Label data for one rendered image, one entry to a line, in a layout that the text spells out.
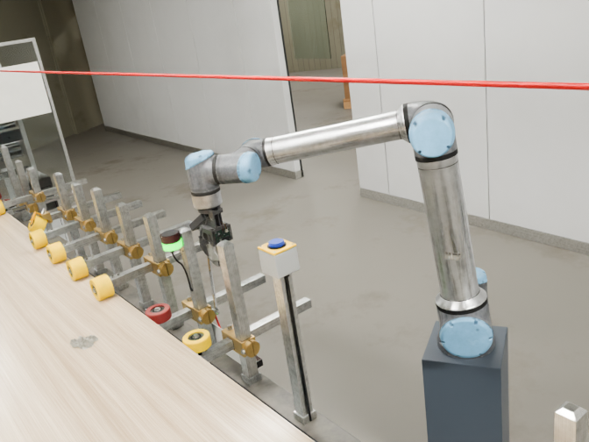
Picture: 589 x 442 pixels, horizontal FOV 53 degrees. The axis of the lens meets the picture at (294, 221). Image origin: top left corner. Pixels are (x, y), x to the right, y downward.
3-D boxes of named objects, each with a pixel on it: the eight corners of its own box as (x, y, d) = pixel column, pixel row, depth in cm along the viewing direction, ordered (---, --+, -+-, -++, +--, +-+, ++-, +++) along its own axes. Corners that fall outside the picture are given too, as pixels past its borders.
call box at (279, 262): (284, 264, 152) (279, 237, 149) (301, 272, 147) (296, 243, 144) (261, 274, 148) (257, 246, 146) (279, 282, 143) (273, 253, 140)
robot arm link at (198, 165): (209, 155, 173) (177, 158, 176) (216, 196, 177) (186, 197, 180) (219, 146, 181) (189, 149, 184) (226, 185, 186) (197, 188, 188)
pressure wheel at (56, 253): (58, 237, 243) (66, 250, 239) (59, 250, 248) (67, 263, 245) (43, 242, 240) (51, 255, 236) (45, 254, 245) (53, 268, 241)
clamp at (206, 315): (196, 308, 206) (194, 295, 204) (216, 320, 196) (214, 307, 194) (182, 314, 203) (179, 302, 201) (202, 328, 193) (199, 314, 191)
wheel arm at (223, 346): (306, 306, 199) (304, 295, 198) (312, 310, 197) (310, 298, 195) (194, 366, 176) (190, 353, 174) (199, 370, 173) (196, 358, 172)
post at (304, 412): (306, 409, 166) (282, 265, 150) (317, 417, 163) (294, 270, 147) (294, 417, 164) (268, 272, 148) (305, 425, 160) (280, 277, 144)
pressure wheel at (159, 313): (170, 329, 200) (162, 299, 196) (180, 337, 194) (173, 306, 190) (148, 339, 196) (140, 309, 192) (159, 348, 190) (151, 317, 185)
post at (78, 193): (105, 276, 282) (77, 181, 265) (108, 279, 279) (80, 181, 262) (98, 279, 280) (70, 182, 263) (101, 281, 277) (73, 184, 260)
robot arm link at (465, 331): (493, 329, 188) (457, 96, 163) (497, 362, 172) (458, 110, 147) (443, 333, 192) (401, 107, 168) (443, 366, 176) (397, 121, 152)
